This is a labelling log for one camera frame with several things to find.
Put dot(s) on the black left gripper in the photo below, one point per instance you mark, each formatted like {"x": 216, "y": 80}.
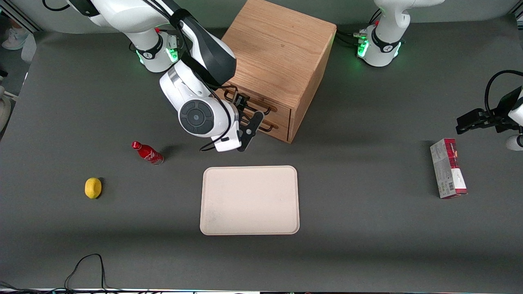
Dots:
{"x": 503, "y": 115}

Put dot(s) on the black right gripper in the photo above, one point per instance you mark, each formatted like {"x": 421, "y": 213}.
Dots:
{"x": 240, "y": 104}

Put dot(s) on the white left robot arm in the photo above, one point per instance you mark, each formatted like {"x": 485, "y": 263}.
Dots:
{"x": 384, "y": 49}

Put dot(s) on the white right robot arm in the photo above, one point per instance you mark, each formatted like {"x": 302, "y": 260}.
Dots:
{"x": 135, "y": 16}

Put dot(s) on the wooden drawer cabinet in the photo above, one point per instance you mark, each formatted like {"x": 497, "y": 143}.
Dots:
{"x": 278, "y": 45}

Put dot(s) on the grey and red carton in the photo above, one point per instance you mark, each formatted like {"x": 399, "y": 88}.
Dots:
{"x": 448, "y": 169}

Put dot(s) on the beige rectangular tray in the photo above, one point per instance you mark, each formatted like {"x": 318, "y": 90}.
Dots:
{"x": 249, "y": 200}

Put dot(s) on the red soda bottle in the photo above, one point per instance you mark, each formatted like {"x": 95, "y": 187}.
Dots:
{"x": 148, "y": 153}

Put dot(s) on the yellow lemon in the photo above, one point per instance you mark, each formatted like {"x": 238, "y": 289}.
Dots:
{"x": 93, "y": 188}

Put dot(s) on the white sneaker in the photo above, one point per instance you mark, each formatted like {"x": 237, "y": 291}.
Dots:
{"x": 15, "y": 38}

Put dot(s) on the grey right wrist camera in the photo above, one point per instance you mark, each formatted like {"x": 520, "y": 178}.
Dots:
{"x": 228, "y": 141}

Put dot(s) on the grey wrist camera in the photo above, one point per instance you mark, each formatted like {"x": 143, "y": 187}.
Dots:
{"x": 228, "y": 141}
{"x": 514, "y": 143}

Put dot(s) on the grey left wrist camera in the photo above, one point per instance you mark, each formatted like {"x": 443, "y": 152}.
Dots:
{"x": 514, "y": 143}

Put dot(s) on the metal frame rail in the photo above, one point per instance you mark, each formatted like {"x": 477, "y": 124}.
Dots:
{"x": 24, "y": 22}

